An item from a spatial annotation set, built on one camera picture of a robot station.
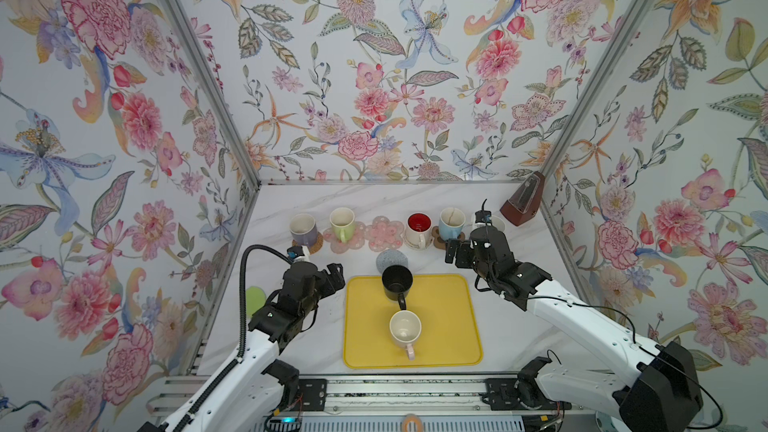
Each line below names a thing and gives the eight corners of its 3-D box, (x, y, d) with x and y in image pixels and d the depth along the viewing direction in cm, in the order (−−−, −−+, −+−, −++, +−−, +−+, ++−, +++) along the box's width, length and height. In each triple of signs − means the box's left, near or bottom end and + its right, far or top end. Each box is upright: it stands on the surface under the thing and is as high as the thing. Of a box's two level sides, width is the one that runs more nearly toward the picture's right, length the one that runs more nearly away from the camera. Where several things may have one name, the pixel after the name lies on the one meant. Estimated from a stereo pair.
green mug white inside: (331, 251, 103) (326, 233, 94) (334, 226, 109) (330, 207, 101) (354, 251, 103) (351, 233, 94) (356, 226, 110) (353, 207, 101)
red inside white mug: (407, 252, 102) (408, 238, 96) (405, 226, 110) (407, 212, 103) (431, 252, 102) (434, 238, 96) (428, 226, 110) (431, 212, 103)
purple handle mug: (291, 254, 103) (284, 238, 96) (297, 229, 109) (291, 213, 102) (316, 254, 103) (311, 239, 96) (320, 229, 109) (316, 213, 102)
